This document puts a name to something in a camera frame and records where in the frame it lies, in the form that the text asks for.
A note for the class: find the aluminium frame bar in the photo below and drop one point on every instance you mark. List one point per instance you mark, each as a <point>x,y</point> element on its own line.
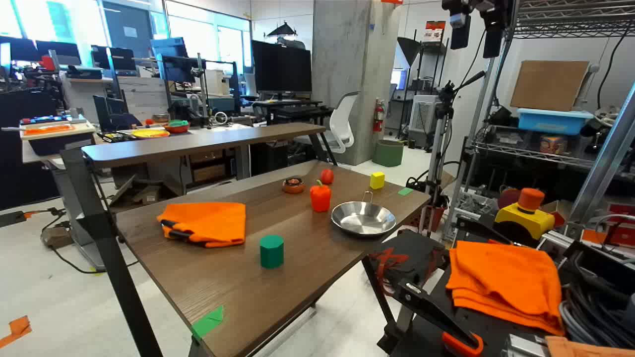
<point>605,159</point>

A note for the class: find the black overhead camera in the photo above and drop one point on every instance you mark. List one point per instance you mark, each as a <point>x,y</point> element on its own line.
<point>457,22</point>
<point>492,30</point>

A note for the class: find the blue plastic bin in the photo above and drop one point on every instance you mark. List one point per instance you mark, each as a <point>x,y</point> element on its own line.
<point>552,121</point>

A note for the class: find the crumpled orange cloth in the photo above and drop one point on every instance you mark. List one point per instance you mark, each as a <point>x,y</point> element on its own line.
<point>207,222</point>

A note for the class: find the orange cup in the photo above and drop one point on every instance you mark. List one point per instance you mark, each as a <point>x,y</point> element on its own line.
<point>320,198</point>

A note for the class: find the large green tape patch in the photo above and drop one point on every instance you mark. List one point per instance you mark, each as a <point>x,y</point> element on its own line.
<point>209,323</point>

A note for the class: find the silver metal bowl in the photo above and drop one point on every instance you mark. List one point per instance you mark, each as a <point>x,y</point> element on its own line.
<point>363,218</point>

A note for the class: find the grey concrete pillar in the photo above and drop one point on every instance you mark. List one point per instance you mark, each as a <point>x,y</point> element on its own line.
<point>344,65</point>

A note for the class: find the yellow emergency stop button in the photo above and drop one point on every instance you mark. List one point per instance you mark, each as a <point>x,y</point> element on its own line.
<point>524,220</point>

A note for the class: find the small green tape strip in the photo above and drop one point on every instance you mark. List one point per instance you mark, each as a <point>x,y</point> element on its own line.
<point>405,192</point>

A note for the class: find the green storage bin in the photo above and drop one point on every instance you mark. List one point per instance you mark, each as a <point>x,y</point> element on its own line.
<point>387,153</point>

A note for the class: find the green cylinder block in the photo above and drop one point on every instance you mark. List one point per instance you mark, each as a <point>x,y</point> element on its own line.
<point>270,252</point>

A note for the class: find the black computer monitor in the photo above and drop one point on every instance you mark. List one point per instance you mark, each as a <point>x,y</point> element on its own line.
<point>280,67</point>

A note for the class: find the black orange clamp stand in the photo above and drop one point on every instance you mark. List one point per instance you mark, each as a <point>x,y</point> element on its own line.
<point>423,293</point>

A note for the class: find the black camera tripod stand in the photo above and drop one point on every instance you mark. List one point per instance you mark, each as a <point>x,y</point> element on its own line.
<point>439,139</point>

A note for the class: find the red fire extinguisher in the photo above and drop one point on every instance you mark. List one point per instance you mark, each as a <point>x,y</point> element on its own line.
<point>377,117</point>

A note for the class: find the red bowl with green lid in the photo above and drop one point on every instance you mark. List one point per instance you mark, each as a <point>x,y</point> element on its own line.
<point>177,125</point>

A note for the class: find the folded orange cloth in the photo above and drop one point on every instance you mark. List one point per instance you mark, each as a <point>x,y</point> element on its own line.
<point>506,280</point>

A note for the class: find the small orange bowl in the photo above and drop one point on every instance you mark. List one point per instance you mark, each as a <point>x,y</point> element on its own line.
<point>292,186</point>

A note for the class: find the brown cardboard board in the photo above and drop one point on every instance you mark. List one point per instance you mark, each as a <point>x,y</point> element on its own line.
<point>548,83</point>

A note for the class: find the red toy tomato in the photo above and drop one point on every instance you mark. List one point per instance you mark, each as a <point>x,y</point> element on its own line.
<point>326,176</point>

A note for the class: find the long wooden side table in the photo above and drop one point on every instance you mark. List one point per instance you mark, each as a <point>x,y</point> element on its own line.
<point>199,141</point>

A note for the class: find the yellow block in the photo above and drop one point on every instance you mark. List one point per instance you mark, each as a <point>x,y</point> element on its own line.
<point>377,180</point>

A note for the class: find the yellow flat item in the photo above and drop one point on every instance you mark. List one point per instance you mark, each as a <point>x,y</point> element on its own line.
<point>149,133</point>

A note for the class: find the orange floor tape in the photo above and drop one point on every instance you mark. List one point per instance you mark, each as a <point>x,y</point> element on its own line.
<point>18,327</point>

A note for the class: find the orange tray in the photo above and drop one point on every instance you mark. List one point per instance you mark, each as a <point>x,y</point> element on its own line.
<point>46,129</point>

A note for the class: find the white office chair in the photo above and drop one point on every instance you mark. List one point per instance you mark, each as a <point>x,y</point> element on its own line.
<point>342,125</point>

